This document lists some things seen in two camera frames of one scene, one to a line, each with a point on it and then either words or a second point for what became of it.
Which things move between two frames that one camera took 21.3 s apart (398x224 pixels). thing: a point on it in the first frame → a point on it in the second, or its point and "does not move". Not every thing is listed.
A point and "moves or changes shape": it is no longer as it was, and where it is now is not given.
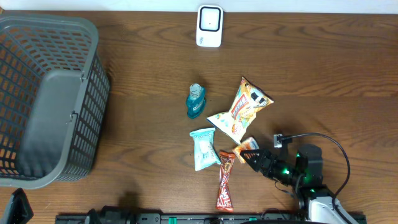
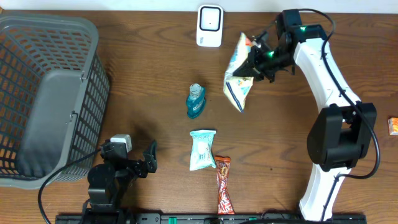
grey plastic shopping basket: (54, 95) does not move
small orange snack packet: (249, 144) → (393, 126)
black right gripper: (263, 156) → (253, 66)
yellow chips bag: (250, 98) → (237, 87)
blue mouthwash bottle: (196, 100) does not move
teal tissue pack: (205, 155) moves or changes shape
